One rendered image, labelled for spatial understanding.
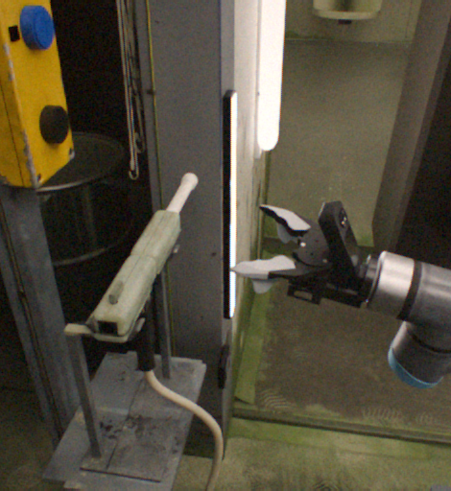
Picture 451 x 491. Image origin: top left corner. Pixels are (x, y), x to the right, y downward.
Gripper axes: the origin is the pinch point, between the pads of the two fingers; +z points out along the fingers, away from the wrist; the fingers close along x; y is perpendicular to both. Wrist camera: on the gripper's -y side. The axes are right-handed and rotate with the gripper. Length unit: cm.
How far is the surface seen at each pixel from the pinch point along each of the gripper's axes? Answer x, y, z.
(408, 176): 83, 38, -29
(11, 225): -13.7, -1.5, 31.3
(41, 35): -5.1, -27.1, 26.0
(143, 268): -9.3, 4.3, 12.6
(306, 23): 221, 50, 35
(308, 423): 38, 123, -22
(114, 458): -26.1, 36.4, 12.1
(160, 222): 4.0, 7.4, 16.2
